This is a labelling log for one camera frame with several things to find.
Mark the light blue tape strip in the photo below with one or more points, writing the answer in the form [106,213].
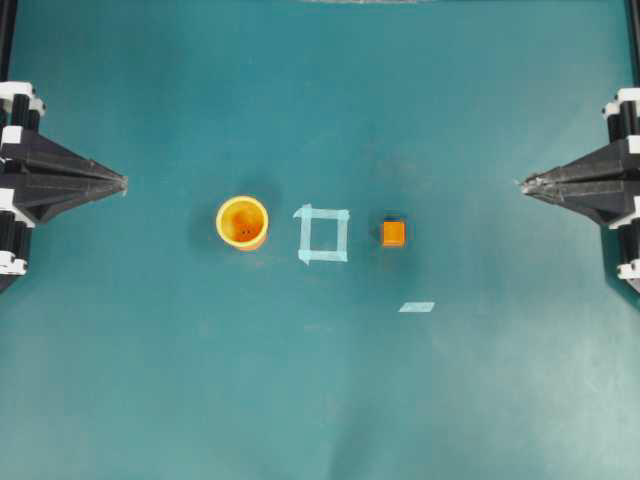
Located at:
[417,307]

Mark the yellow orange plastic cup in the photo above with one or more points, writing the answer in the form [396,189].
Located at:
[242,222]

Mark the light blue tape square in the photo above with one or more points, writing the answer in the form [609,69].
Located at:
[323,234]

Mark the orange cube block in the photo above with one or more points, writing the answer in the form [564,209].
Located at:
[393,232]

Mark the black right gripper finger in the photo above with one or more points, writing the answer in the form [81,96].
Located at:
[618,161]
[608,203]

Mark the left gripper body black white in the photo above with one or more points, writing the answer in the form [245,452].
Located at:
[21,110]

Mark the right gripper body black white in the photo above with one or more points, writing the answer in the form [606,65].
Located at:
[622,116]

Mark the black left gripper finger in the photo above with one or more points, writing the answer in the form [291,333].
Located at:
[33,150]
[38,201]

